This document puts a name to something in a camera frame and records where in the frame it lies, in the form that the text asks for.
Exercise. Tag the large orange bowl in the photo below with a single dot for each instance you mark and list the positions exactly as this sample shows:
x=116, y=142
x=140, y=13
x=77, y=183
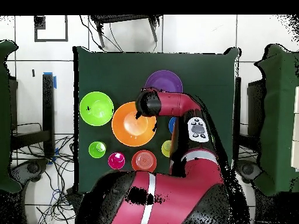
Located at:
x=126, y=137

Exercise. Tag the purple bowl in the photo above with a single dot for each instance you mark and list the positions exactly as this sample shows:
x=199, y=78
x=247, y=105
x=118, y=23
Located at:
x=163, y=80

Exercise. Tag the red cup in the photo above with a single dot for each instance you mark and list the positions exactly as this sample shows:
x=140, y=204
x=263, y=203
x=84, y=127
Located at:
x=116, y=163

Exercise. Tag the green bowl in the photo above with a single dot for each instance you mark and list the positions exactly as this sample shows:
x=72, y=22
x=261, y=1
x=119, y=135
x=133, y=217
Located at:
x=93, y=116

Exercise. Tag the green cup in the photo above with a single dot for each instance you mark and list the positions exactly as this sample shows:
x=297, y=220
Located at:
x=94, y=151

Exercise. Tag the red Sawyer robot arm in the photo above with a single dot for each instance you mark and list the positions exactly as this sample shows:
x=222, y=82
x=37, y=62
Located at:
x=177, y=198

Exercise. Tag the blue bowl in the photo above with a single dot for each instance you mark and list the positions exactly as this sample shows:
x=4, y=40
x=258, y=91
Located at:
x=172, y=124

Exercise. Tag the yellow cup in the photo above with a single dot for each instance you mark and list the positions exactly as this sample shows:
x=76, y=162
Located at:
x=166, y=149

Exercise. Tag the small orange-red bowl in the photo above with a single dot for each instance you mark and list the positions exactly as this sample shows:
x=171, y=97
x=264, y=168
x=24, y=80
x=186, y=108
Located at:
x=143, y=162

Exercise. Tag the dark green tablecloth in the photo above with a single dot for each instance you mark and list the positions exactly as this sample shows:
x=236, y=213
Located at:
x=116, y=70

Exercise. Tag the blue tape strip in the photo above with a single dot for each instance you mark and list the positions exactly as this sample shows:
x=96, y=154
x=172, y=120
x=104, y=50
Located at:
x=55, y=82

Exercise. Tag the black chair with legs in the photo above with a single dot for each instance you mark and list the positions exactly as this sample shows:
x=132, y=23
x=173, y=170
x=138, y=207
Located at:
x=116, y=18

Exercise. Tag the green cloth side table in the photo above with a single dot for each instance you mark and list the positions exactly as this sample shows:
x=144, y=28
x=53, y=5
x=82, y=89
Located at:
x=275, y=116
x=4, y=116

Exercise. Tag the black metal frame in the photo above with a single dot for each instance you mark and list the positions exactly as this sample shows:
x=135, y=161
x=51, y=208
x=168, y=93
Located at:
x=237, y=116
x=48, y=116

